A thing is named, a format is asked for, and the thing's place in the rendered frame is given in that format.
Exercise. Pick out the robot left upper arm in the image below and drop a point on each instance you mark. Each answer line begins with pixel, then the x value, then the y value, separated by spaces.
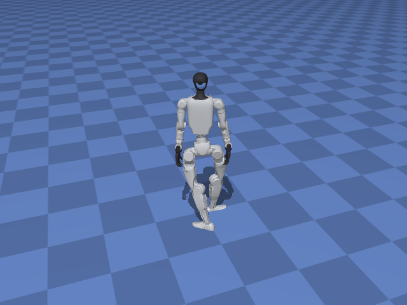
pixel 181 111

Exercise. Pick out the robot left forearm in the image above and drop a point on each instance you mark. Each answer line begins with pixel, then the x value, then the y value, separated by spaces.
pixel 179 137

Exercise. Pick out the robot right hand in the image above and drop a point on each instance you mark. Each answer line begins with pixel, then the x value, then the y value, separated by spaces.
pixel 227 155

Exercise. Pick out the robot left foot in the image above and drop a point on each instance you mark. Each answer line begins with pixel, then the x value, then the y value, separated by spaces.
pixel 201 225

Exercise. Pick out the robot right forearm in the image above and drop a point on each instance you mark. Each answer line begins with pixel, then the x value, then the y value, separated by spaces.
pixel 226 135

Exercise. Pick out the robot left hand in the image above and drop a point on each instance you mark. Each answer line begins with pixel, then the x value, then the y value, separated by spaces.
pixel 178 150

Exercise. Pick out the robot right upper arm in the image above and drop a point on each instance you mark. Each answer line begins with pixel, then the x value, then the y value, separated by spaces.
pixel 219 105

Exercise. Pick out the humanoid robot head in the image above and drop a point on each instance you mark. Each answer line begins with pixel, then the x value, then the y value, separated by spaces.
pixel 200 78

